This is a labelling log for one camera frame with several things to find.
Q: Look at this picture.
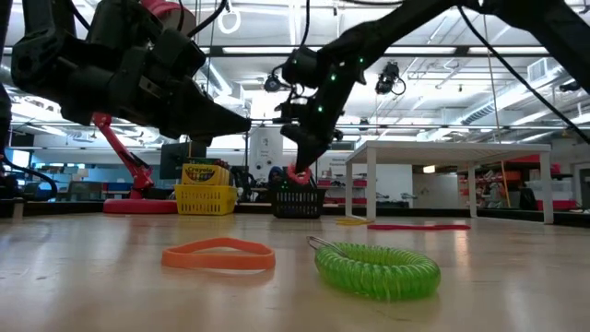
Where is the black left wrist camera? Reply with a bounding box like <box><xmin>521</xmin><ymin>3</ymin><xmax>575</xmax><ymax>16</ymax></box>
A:
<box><xmin>147</xmin><ymin>28</ymin><xmax>207</xmax><ymax>79</ymax></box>

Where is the black overhead frame bar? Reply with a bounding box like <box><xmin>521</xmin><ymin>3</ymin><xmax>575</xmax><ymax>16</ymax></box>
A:
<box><xmin>202</xmin><ymin>44</ymin><xmax>590</xmax><ymax>58</ymax></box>

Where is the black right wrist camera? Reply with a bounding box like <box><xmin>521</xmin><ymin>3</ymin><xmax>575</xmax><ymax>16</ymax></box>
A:
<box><xmin>275</xmin><ymin>101</ymin><xmax>301</xmax><ymax>122</ymax></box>

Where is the white hanging ring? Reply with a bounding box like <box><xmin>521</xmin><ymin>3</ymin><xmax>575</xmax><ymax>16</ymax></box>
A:
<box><xmin>217</xmin><ymin>7</ymin><xmax>242</xmax><ymax>35</ymax></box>

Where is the white table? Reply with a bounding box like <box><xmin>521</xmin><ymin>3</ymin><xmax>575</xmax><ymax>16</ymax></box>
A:
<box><xmin>345</xmin><ymin>140</ymin><xmax>553</xmax><ymax>221</ymax></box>

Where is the red silicone wristband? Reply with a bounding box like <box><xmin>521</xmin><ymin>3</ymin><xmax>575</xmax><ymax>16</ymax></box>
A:
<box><xmin>367</xmin><ymin>223</ymin><xmax>472</xmax><ymax>231</ymax></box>

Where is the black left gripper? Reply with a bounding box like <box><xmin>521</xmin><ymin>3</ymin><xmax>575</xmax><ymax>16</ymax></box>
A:
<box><xmin>59</xmin><ymin>45</ymin><xmax>253</xmax><ymax>147</ymax></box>

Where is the yellow hanging cord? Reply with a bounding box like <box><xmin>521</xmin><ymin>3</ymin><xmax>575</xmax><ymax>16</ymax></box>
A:
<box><xmin>481</xmin><ymin>13</ymin><xmax>511</xmax><ymax>204</ymax></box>

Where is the yellow green crayon box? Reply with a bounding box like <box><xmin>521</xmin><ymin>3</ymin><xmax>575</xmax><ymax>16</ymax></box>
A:
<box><xmin>186</xmin><ymin>157</ymin><xmax>230</xmax><ymax>166</ymax></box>
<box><xmin>181</xmin><ymin>163</ymin><xmax>230</xmax><ymax>186</ymax></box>

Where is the black metal frame stand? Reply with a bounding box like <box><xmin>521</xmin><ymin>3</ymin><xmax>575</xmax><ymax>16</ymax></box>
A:
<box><xmin>245</xmin><ymin>117</ymin><xmax>320</xmax><ymax>204</ymax></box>

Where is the yellow plastic basket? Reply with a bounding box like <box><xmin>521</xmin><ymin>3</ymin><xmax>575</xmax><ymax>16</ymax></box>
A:
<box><xmin>173</xmin><ymin>184</ymin><xmax>240</xmax><ymax>217</ymax></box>

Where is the black left camera cable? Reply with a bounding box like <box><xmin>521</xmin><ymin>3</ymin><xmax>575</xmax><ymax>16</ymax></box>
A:
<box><xmin>186</xmin><ymin>0</ymin><xmax>230</xmax><ymax>38</ymax></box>

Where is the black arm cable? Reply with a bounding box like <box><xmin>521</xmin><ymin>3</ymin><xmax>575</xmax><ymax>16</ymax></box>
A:
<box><xmin>0</xmin><ymin>156</ymin><xmax>59</xmax><ymax>202</ymax></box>
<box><xmin>455</xmin><ymin>4</ymin><xmax>590</xmax><ymax>145</ymax></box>

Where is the green coil wrist keychain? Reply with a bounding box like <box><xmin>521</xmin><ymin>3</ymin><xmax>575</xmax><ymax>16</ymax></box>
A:
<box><xmin>306</xmin><ymin>236</ymin><xmax>443</xmax><ymax>302</ymax></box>

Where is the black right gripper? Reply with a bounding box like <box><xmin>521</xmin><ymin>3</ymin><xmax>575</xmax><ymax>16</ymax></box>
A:
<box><xmin>280</xmin><ymin>103</ymin><xmax>345</xmax><ymax>174</ymax></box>

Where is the orange silicone wristband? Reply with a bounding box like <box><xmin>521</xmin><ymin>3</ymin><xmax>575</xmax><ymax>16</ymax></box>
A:
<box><xmin>160</xmin><ymin>237</ymin><xmax>277</xmax><ymax>271</ymax></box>

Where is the black monitor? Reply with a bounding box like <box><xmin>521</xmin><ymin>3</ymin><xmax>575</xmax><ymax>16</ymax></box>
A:
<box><xmin>159</xmin><ymin>140</ymin><xmax>207</xmax><ymax>181</ymax></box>

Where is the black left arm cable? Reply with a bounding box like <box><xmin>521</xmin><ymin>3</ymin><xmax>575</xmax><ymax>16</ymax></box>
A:
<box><xmin>0</xmin><ymin>156</ymin><xmax>59</xmax><ymax>202</ymax></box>

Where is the black plastic basket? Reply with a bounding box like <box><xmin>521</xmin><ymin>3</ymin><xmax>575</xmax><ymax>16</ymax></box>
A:
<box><xmin>270</xmin><ymin>186</ymin><xmax>327</xmax><ymax>219</ymax></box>

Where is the silver ventilation duct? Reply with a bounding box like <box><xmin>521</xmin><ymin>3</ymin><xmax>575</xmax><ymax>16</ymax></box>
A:
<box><xmin>460</xmin><ymin>54</ymin><xmax>590</xmax><ymax>126</ymax></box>

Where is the red desk lamp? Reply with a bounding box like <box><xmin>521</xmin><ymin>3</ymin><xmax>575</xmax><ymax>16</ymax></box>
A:
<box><xmin>91</xmin><ymin>0</ymin><xmax>197</xmax><ymax>215</ymax></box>

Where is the person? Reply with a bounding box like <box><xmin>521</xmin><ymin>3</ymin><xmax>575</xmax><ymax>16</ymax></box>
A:
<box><xmin>266</xmin><ymin>165</ymin><xmax>285</xmax><ymax>190</ymax></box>
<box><xmin>518</xmin><ymin>182</ymin><xmax>538</xmax><ymax>211</ymax></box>

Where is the red storage shelf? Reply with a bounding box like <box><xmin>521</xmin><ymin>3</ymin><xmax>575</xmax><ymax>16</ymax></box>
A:
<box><xmin>455</xmin><ymin>155</ymin><xmax>577</xmax><ymax>211</ymax></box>

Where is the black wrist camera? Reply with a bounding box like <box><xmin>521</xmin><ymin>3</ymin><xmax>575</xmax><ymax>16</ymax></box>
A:
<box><xmin>275</xmin><ymin>101</ymin><xmax>301</xmax><ymax>122</ymax></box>
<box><xmin>147</xmin><ymin>28</ymin><xmax>207</xmax><ymax>79</ymax></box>

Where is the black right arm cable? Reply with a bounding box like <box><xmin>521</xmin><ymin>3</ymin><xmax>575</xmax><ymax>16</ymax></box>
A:
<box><xmin>455</xmin><ymin>4</ymin><xmax>590</xmax><ymax>145</ymax></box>

